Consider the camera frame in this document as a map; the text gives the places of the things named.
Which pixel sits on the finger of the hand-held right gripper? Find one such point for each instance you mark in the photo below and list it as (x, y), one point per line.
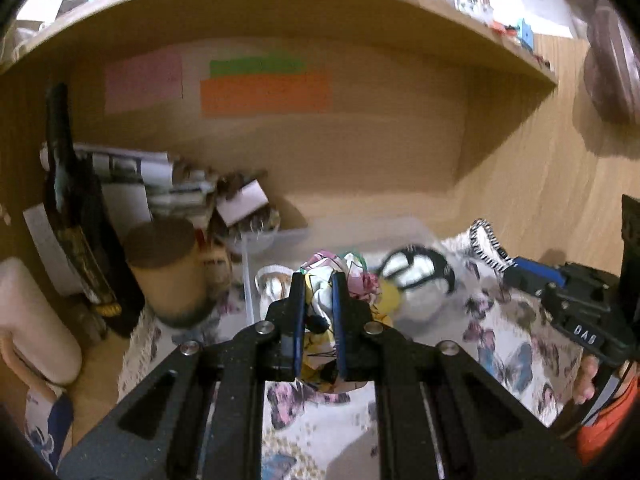
(532, 274)

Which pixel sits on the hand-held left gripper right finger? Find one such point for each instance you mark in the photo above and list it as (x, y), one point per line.
(339, 325)

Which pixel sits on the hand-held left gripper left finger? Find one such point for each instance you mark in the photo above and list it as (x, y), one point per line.
(297, 315)

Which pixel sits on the floral patterned cloth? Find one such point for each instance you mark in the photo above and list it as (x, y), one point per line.
(320, 285)

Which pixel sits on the clear plastic bin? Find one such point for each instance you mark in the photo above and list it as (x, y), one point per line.
(350, 240)

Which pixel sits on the black and white soft cap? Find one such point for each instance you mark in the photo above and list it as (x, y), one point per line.
(417, 280)

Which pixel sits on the person's right hand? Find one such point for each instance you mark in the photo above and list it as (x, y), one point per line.
(585, 382)

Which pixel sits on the black white striped band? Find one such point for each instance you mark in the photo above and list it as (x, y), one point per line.
(489, 245)

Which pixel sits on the yellow cloth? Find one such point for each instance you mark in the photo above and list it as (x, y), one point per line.
(386, 300)

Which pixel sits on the butterfly print tablecloth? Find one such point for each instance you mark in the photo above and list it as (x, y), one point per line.
(505, 355)

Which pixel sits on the small white cardboard box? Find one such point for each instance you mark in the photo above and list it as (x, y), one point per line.
(241, 202)

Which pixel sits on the brown cylindrical container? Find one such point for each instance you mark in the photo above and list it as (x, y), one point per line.
(167, 270)

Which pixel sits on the dark round bag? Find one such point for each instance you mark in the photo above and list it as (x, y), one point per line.
(611, 70)

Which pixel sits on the stack of papers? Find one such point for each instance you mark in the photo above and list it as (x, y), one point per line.
(130, 170)

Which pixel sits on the orange paper note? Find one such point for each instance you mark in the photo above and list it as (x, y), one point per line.
(265, 95)

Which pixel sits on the dark glass bottle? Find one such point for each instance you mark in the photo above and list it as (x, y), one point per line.
(75, 220)

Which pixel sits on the green paper note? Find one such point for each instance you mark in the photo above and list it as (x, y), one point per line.
(255, 65)

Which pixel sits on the white paper roll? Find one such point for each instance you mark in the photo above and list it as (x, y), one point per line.
(35, 325)

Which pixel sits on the blue print cloth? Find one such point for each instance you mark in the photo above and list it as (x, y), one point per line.
(47, 432)

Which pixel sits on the row of small shelf items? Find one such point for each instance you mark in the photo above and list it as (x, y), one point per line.
(480, 0)

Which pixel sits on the pink paper note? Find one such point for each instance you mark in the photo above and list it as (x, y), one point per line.
(142, 80)

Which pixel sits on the wooden shelf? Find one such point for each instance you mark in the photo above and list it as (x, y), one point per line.
(300, 10)

